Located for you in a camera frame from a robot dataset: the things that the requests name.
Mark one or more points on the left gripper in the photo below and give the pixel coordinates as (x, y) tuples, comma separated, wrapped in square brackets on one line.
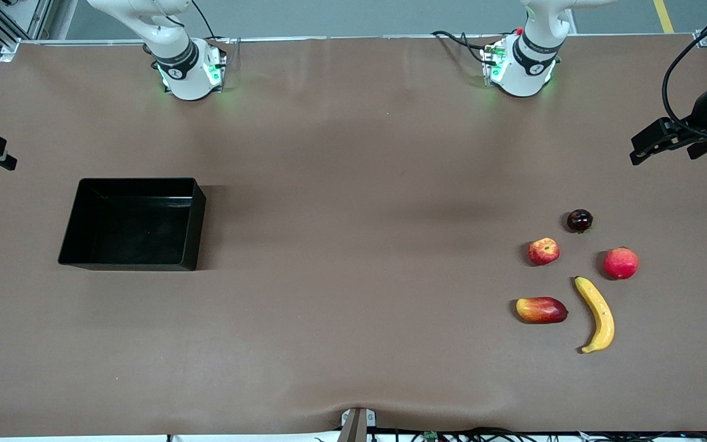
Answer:
[(701, 114)]

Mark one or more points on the black plastic box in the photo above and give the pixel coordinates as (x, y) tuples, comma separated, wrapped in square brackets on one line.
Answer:
[(135, 227)]

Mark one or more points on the small red yellow apple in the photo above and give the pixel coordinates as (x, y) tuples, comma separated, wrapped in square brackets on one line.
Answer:
[(544, 252)]

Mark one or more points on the yellow banana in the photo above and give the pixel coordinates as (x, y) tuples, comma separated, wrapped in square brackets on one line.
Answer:
[(600, 313)]

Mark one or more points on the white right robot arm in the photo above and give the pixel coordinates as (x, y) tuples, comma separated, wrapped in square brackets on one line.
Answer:
[(185, 73)]

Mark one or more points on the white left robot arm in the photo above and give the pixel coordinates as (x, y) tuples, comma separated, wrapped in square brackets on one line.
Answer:
[(522, 70)]

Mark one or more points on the round red apple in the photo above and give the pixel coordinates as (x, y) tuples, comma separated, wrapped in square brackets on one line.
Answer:
[(621, 263)]

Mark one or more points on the dark purple plum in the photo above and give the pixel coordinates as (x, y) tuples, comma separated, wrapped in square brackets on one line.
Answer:
[(579, 220)]

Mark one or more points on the red yellow mango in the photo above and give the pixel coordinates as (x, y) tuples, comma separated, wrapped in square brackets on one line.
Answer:
[(541, 310)]

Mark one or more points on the small green circuit board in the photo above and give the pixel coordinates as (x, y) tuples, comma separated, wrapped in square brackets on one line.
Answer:
[(431, 436)]

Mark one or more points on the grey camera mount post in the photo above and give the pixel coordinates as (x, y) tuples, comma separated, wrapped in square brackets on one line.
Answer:
[(356, 425)]

